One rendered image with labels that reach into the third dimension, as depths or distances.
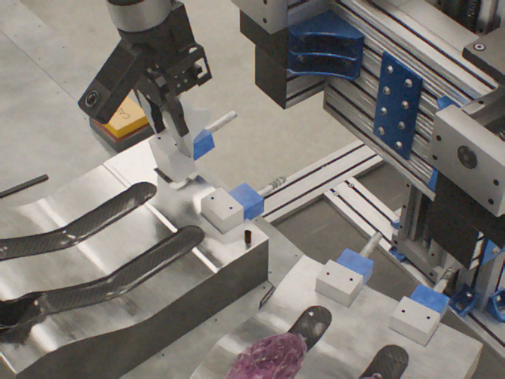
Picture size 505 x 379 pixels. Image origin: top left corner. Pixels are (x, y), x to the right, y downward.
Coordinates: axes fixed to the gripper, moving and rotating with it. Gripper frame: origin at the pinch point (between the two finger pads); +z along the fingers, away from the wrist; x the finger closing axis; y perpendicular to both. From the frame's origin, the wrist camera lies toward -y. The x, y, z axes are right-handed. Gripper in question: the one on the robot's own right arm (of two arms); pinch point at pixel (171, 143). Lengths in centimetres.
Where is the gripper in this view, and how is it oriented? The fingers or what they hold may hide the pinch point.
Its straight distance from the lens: 132.8
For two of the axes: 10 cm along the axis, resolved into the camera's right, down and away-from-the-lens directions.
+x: -6.2, -4.6, 6.3
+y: 7.6, -5.6, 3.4
